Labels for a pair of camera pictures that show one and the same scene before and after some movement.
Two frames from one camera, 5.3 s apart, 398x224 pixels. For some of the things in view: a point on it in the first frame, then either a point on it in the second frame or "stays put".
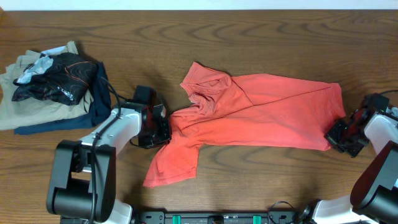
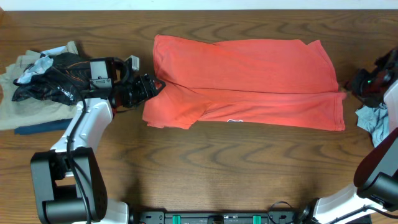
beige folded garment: (34, 112) stays put
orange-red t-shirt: (253, 111) -> (284, 83)
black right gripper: (331, 135) -> (354, 84)
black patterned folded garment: (64, 76) stays put
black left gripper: (163, 139) -> (144, 96)
